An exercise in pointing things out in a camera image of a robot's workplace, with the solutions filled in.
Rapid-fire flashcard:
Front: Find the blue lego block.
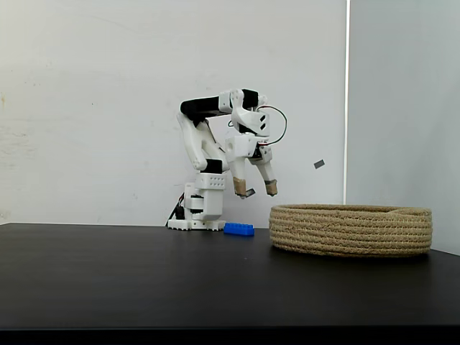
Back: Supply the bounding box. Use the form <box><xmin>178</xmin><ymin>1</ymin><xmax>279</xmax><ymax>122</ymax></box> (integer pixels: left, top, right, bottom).
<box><xmin>223</xmin><ymin>222</ymin><xmax>255</xmax><ymax>237</ymax></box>

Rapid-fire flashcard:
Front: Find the black base cable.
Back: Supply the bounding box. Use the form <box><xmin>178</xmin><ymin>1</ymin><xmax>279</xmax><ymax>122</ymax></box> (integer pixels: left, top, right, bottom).
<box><xmin>167</xmin><ymin>193</ymin><xmax>186</xmax><ymax>228</ymax></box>

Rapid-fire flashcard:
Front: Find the white vertical wall strip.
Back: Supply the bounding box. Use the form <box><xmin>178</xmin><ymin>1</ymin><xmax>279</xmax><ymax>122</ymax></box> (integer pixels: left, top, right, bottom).
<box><xmin>344</xmin><ymin>0</ymin><xmax>351</xmax><ymax>206</ymax></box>

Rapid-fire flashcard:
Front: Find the woven rope basket tray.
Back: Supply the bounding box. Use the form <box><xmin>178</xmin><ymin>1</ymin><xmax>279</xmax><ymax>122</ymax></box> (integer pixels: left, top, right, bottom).
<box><xmin>269</xmin><ymin>203</ymin><xmax>433</xmax><ymax>258</ymax></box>

